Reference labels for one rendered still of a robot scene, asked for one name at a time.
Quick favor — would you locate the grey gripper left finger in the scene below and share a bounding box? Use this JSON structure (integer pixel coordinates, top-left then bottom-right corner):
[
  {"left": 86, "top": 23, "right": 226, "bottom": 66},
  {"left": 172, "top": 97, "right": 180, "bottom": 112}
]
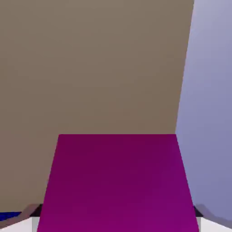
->
[{"left": 0, "top": 203, "right": 44, "bottom": 232}]

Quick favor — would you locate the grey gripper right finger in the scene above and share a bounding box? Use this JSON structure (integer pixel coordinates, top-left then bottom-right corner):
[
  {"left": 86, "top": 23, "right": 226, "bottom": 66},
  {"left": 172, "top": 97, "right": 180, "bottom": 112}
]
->
[{"left": 193, "top": 203, "right": 232, "bottom": 232}]

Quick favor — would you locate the small magenta cube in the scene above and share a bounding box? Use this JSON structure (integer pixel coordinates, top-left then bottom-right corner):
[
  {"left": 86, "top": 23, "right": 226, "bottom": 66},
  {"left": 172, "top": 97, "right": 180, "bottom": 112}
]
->
[{"left": 36, "top": 134, "right": 200, "bottom": 232}]

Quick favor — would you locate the small blue cube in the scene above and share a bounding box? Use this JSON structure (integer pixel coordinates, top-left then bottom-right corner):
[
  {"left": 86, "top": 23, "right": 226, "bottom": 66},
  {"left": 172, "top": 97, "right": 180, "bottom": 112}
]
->
[{"left": 0, "top": 212, "right": 22, "bottom": 222}]

